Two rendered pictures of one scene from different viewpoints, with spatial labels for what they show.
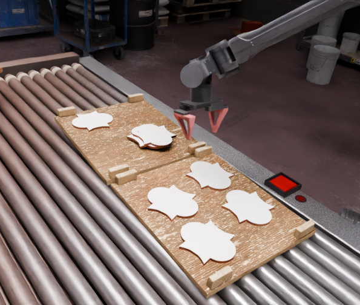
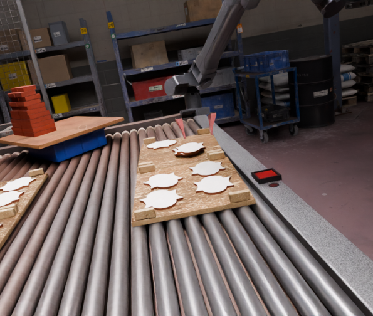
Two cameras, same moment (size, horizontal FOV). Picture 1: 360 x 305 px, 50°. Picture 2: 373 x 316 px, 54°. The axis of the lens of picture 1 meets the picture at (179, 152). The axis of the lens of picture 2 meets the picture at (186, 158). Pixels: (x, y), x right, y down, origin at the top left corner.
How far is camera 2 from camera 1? 0.82 m
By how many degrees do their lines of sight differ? 36
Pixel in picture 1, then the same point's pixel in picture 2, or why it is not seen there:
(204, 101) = (192, 108)
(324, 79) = not seen: outside the picture
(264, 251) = (195, 207)
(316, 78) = not seen: outside the picture
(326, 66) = not seen: outside the picture
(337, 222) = (289, 199)
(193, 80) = (170, 90)
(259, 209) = (219, 185)
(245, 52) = (202, 64)
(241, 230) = (193, 196)
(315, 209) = (278, 191)
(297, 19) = (214, 29)
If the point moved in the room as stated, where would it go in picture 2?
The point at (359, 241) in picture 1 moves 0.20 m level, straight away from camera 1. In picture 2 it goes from (294, 210) to (353, 189)
